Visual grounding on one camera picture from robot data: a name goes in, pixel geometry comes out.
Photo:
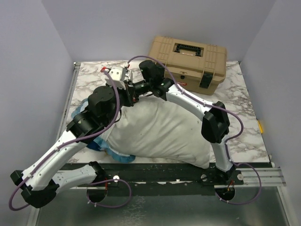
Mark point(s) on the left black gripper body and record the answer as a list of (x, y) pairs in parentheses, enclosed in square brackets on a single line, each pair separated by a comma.
[(125, 99)]

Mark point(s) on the white pillowcase blue trim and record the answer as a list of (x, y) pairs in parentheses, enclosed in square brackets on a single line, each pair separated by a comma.
[(100, 143)]

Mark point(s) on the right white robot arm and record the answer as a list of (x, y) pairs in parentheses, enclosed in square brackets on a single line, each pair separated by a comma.
[(215, 121)]

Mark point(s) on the white pillow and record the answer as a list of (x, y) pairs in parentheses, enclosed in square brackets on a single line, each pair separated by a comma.
[(154, 128)]

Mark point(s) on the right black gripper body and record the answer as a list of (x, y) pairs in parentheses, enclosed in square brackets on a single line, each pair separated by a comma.
[(142, 88)]

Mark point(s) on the tan plastic toolbox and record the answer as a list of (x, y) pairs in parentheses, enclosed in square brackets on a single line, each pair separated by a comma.
[(197, 67)]

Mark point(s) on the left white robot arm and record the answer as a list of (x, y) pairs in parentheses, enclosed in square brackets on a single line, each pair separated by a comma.
[(41, 182)]

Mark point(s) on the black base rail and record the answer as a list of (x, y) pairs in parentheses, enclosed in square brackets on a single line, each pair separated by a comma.
[(163, 179)]

